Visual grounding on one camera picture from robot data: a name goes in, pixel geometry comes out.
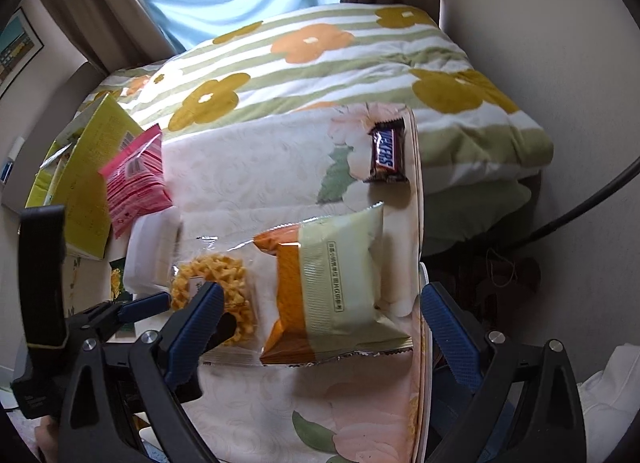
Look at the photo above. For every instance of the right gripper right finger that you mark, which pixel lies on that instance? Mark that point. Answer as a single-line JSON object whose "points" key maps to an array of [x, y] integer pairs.
{"points": [[496, 400]]}

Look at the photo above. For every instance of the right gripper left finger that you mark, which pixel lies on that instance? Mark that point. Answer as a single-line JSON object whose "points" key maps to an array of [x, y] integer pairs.
{"points": [[111, 382]]}

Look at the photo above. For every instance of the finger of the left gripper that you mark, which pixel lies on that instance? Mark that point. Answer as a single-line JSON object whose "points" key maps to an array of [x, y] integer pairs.
{"points": [[105, 319], [225, 330]]}

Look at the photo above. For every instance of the dark green biscuit packet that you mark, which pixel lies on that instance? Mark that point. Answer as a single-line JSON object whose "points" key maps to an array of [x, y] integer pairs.
{"points": [[118, 290]]}

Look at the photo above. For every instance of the person left hand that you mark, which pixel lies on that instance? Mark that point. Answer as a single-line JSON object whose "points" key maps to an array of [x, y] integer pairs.
{"points": [[46, 437]]}

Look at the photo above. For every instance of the green cardboard box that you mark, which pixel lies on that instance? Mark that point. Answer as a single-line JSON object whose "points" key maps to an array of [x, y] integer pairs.
{"points": [[70, 175]]}

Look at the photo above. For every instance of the white cloth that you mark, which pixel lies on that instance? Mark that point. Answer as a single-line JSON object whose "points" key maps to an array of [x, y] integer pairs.
{"points": [[610, 401]]}

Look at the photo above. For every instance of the white blue bottle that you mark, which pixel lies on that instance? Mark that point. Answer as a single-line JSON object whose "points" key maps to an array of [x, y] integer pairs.
{"points": [[8, 163]]}

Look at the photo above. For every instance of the white tissue pack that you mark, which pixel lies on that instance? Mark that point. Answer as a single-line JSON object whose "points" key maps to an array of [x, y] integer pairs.
{"points": [[150, 251]]}

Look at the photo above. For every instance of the pink snack bag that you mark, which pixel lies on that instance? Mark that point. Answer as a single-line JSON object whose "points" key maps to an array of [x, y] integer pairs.
{"points": [[134, 181]]}

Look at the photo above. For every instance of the clear waffle snack bag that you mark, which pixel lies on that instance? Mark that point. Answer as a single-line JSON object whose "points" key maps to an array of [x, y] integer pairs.
{"points": [[220, 292]]}

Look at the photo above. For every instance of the grey headboard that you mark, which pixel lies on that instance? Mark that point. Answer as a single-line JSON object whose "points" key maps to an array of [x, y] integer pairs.
{"points": [[58, 111]]}

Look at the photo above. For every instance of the orange cream snack bag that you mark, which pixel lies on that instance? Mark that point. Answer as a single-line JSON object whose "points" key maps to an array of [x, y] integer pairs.
{"points": [[329, 290]]}

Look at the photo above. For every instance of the framed city picture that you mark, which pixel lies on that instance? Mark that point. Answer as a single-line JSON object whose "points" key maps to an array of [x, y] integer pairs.
{"points": [[19, 44]]}

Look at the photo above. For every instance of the floral cream tablecloth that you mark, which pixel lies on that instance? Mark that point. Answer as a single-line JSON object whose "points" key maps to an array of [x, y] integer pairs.
{"points": [[242, 179]]}

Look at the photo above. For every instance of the left brown curtain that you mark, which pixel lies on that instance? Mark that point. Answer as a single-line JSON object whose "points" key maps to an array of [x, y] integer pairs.
{"points": [[111, 34]]}

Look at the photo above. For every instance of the floral striped quilt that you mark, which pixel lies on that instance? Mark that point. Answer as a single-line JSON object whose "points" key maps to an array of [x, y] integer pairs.
{"points": [[476, 146]]}

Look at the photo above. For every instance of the snickers chocolate bar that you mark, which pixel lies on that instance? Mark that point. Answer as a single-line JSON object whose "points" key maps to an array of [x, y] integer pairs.
{"points": [[388, 152]]}

